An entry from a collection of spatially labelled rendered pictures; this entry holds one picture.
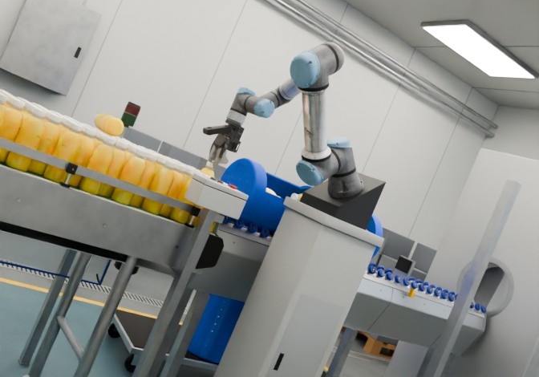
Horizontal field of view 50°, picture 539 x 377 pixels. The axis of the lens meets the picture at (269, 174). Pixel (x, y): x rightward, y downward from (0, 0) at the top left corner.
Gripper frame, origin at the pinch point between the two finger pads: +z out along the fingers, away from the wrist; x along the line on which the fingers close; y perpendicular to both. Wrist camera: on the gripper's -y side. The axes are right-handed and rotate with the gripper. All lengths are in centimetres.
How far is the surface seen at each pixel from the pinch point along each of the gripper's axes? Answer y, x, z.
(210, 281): 18, -7, 46
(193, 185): -18.4, -25.6, 9.1
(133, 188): -36.7, -19.0, 18.3
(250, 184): 16.6, -9.0, 1.4
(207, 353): 66, 36, 96
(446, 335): 158, -32, 36
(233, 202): -3.7, -32.3, 9.2
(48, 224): -60, -21, 38
